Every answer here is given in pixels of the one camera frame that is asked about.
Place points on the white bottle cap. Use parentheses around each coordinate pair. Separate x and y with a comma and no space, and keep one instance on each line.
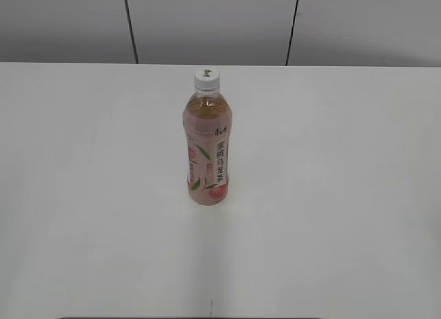
(207,79)

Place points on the pink peach tea bottle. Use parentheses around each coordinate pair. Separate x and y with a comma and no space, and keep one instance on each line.
(207,123)

